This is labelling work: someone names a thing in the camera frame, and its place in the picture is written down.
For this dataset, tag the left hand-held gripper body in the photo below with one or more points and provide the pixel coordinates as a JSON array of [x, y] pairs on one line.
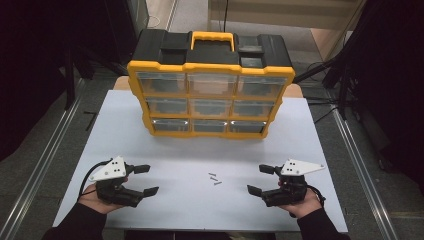
[[110, 170]]

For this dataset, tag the metal floor rail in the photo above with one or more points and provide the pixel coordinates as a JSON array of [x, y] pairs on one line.
[[361, 170], [43, 163]]

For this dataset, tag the black curtain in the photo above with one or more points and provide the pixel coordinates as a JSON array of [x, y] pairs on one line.
[[393, 66], [33, 50]]

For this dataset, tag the yellow black organizer cabinet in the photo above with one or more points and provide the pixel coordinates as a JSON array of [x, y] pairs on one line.
[[213, 55]]

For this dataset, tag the light wooden furniture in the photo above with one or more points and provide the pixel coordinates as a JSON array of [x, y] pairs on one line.
[[283, 13]]

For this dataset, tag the person's right hand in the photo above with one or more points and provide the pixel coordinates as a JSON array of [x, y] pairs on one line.
[[301, 208]]

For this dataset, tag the person's left hand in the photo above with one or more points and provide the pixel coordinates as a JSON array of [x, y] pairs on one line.
[[96, 205]]

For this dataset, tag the black stand bar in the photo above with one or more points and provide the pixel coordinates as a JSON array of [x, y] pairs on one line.
[[313, 70]]

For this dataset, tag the grid of clear plastic drawers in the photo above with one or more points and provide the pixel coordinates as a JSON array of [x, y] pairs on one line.
[[210, 83]]

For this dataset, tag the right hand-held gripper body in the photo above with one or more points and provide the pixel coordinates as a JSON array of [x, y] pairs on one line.
[[293, 190]]

